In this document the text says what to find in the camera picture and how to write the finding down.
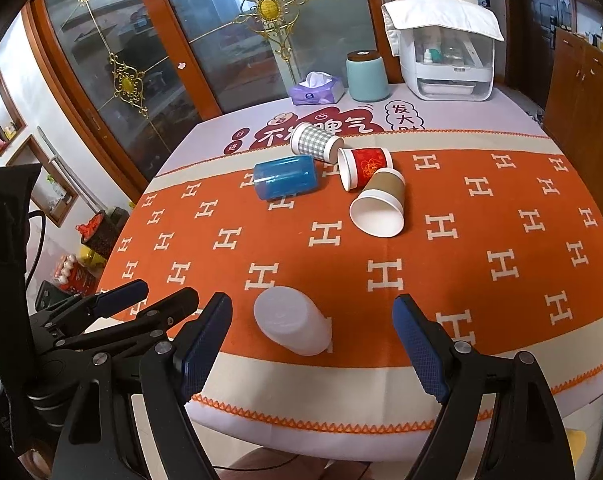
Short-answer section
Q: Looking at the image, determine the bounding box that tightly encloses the wooden framed wall niche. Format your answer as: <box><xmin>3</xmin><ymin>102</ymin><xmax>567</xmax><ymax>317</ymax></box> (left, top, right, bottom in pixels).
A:
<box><xmin>6</xmin><ymin>134</ymin><xmax>80</xmax><ymax>228</ymax></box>
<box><xmin>0</xmin><ymin>67</ymin><xmax>28</xmax><ymax>158</ymax></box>

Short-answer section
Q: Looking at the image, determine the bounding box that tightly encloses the white folded cloth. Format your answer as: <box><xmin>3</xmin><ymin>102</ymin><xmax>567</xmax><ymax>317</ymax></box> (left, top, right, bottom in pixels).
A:
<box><xmin>381</xmin><ymin>0</ymin><xmax>505</xmax><ymax>58</ymax></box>

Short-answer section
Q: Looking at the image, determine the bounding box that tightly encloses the brown paper cup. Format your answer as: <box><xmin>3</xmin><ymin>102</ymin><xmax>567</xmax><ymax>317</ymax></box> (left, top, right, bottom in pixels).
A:
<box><xmin>349</xmin><ymin>167</ymin><xmax>406</xmax><ymax>238</ymax></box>

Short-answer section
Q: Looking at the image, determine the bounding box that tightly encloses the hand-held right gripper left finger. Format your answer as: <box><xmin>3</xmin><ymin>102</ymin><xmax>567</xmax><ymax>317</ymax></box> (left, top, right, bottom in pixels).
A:
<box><xmin>56</xmin><ymin>292</ymin><xmax>233</xmax><ymax>480</ymax></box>

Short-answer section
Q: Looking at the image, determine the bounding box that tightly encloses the egg carton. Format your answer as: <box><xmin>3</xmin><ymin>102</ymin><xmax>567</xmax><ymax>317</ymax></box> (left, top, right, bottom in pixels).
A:
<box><xmin>56</xmin><ymin>252</ymin><xmax>100</xmax><ymax>295</ymax></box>

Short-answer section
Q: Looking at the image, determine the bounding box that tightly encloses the black cable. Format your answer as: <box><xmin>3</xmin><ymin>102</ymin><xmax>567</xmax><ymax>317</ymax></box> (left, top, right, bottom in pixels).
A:
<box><xmin>24</xmin><ymin>210</ymin><xmax>48</xmax><ymax>291</ymax></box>

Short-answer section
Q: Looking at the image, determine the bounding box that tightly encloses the grey checkered paper cup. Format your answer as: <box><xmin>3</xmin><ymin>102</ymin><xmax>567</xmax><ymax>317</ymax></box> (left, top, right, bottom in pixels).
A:
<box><xmin>290</xmin><ymin>122</ymin><xmax>343</xmax><ymax>163</ymax></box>

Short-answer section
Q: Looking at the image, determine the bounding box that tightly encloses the black basket with red items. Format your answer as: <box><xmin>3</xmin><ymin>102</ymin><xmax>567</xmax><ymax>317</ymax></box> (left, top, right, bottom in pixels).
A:
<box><xmin>79</xmin><ymin>209</ymin><xmax>130</xmax><ymax>257</ymax></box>

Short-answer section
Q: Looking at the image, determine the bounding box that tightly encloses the translucent white plastic cup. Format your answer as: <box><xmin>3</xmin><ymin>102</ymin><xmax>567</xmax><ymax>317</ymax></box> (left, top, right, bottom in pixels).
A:
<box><xmin>253</xmin><ymin>286</ymin><xmax>333</xmax><ymax>357</ymax></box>

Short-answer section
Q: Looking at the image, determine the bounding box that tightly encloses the teal canister with brown lid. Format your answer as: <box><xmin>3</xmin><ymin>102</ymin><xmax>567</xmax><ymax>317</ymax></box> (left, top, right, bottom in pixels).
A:
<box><xmin>345</xmin><ymin>50</ymin><xmax>389</xmax><ymax>102</ymax></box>

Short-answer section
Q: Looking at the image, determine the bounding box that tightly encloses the blue plastic cup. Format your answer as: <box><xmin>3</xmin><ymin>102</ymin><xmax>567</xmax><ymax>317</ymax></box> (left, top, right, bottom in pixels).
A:
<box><xmin>254</xmin><ymin>155</ymin><xmax>318</xmax><ymax>202</ymax></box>

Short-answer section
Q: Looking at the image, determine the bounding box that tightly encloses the orange patterned table runner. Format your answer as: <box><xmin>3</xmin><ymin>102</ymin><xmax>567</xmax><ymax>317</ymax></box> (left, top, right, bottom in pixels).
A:
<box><xmin>94</xmin><ymin>132</ymin><xmax>603</xmax><ymax>418</ymax></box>

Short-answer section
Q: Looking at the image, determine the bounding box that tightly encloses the red paper cup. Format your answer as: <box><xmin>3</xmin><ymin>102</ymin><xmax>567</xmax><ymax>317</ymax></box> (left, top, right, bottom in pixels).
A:
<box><xmin>336</xmin><ymin>146</ymin><xmax>393</xmax><ymax>192</ymax></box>

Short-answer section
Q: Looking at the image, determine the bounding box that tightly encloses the white storage box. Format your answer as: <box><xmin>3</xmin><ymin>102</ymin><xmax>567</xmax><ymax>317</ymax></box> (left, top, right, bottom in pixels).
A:
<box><xmin>399</xmin><ymin>27</ymin><xmax>497</xmax><ymax>102</ymax></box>

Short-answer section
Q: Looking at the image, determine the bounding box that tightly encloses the purple tissue box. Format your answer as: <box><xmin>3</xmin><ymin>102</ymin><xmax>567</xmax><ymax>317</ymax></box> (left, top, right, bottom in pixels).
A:
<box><xmin>288</xmin><ymin>72</ymin><xmax>345</xmax><ymax>106</ymax></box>

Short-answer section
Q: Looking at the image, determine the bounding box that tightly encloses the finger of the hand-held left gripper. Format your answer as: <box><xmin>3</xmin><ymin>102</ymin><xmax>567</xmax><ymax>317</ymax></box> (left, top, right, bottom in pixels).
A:
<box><xmin>52</xmin><ymin>287</ymin><xmax>201</xmax><ymax>361</ymax></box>
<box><xmin>29</xmin><ymin>279</ymin><xmax>150</xmax><ymax>335</ymax></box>

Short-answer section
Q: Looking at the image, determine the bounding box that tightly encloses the glass sliding door gold ornament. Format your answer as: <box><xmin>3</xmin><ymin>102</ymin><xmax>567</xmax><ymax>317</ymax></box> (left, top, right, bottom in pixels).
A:
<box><xmin>149</xmin><ymin>0</ymin><xmax>432</xmax><ymax>113</ymax></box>
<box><xmin>29</xmin><ymin>0</ymin><xmax>222</xmax><ymax>188</ymax></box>

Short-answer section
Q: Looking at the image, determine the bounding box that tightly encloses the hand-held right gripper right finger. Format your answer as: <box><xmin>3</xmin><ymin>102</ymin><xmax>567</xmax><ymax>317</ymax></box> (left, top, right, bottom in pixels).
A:
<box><xmin>391</xmin><ymin>294</ymin><xmax>570</xmax><ymax>480</ymax></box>

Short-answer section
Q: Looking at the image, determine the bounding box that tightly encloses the brown wooden cabinet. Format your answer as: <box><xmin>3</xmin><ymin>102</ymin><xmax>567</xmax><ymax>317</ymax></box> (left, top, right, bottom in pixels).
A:
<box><xmin>544</xmin><ymin>27</ymin><xmax>603</xmax><ymax>248</ymax></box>

